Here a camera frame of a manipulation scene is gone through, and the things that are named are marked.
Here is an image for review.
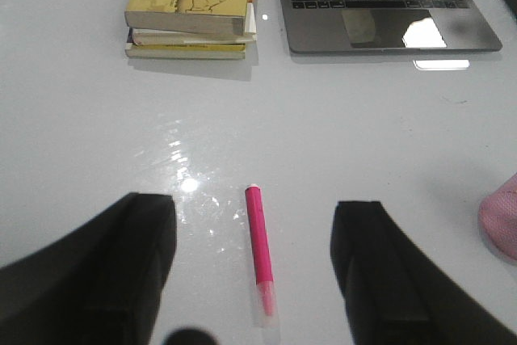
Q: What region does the pink mesh pen holder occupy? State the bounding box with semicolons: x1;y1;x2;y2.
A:
478;175;516;261

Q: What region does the grey laptop computer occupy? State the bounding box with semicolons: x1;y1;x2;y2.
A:
280;0;502;54

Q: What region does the bottom yellow book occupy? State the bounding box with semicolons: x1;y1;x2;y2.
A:
124;35;246;60

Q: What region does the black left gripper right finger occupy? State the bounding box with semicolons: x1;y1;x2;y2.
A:
330;201;516;344

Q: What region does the middle white book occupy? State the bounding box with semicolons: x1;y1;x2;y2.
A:
129;0;259;46

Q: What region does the pink highlighter pen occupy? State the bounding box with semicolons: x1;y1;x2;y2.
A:
245;185;280;344

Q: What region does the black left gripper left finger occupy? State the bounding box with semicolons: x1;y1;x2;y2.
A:
1;192;176;344

